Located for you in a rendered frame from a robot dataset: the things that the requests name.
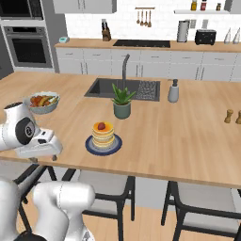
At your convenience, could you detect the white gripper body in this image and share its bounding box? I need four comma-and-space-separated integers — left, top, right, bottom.
13, 135, 64, 159

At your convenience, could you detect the black framed grey chair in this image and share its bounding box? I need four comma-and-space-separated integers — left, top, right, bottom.
12, 163, 58, 233
160, 180, 241, 241
60, 168, 137, 241

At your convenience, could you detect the blue rimmed plate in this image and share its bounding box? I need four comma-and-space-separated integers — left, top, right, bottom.
85, 134, 123, 157

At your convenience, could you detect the grey bowl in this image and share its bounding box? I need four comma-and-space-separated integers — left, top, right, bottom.
24, 90, 61, 116

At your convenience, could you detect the mixed fruit heap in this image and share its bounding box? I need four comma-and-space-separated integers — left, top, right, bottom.
29, 93, 59, 108

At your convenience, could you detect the stack of pancakes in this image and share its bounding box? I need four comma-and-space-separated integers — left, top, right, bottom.
91, 120, 116, 150

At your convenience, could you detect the green plant in grey pot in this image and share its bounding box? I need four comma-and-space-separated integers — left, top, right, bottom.
111, 83, 137, 121

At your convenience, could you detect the dark grey sink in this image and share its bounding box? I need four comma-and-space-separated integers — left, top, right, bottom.
83, 77, 162, 103

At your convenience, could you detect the steel built-in oven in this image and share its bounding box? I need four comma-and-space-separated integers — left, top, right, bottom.
1, 24, 56, 72

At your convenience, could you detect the dark grey tap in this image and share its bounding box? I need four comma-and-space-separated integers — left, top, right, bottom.
120, 53, 132, 92

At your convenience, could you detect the tall grey appliance cabinet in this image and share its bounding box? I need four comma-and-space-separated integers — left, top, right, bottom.
0, 0, 69, 80

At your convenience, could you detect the wooden knife block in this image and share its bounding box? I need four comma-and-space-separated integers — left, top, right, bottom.
101, 22, 113, 42

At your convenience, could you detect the grey soap dispenser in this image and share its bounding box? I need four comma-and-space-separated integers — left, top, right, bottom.
167, 78, 181, 104

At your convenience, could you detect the white lower cupboard run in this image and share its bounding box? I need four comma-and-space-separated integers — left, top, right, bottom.
55, 46, 241, 84

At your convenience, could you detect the black hob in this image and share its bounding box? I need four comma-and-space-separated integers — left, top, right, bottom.
112, 39, 172, 49

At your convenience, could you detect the black microwave oven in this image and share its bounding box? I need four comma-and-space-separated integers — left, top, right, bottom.
0, 0, 45, 21

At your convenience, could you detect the brown wooden shaker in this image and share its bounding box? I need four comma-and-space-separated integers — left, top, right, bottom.
223, 108, 234, 124

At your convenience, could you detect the paper towel roll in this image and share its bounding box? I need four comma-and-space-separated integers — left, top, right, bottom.
176, 19, 191, 43

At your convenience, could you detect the black toaster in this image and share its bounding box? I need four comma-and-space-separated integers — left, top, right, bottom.
194, 28, 217, 46

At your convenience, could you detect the white cone bottle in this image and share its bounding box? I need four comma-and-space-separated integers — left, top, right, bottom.
223, 26, 233, 44
232, 26, 241, 45

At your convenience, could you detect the white wall cupboard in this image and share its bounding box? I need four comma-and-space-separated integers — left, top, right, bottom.
52, 0, 118, 15

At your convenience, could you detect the white wall shelf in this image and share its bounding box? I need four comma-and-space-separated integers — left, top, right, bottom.
172, 8, 232, 15

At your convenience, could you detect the grey wall cupboard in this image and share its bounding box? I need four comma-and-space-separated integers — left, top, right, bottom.
223, 0, 241, 15

